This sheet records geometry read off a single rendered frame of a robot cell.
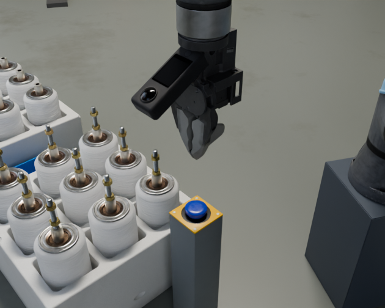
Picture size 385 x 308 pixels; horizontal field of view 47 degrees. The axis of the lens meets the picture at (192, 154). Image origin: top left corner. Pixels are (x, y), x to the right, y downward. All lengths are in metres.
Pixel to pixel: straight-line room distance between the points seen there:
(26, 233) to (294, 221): 0.70
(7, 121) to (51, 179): 0.30
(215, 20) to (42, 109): 0.84
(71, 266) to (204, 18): 0.52
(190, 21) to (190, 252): 0.42
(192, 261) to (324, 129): 0.95
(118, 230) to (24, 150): 0.52
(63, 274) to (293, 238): 0.61
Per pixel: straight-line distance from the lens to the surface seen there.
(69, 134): 1.39
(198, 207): 0.80
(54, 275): 0.90
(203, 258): 0.85
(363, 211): 0.91
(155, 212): 0.97
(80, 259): 0.89
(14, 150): 1.33
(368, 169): 0.91
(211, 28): 0.61
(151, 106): 0.60
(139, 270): 0.97
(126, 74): 2.00
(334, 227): 1.02
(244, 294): 1.10
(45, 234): 0.90
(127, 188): 1.05
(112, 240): 0.93
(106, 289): 0.94
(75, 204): 0.99
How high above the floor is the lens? 0.88
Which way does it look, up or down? 36 degrees down
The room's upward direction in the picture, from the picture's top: straight up
